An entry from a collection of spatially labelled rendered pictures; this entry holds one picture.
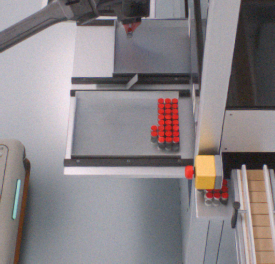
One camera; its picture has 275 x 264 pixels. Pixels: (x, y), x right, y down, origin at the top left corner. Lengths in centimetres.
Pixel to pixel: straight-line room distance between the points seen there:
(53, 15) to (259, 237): 82
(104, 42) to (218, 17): 94
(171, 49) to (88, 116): 41
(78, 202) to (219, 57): 156
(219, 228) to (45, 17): 96
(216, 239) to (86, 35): 86
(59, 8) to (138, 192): 144
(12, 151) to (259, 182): 125
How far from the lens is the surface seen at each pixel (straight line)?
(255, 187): 203
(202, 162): 194
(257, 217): 198
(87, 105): 226
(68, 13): 183
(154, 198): 308
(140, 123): 220
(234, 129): 190
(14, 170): 289
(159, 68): 236
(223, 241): 244
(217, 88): 176
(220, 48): 165
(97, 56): 241
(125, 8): 233
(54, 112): 340
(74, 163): 210
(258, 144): 197
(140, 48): 243
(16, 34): 186
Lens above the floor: 261
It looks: 52 degrees down
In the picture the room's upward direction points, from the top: 1 degrees counter-clockwise
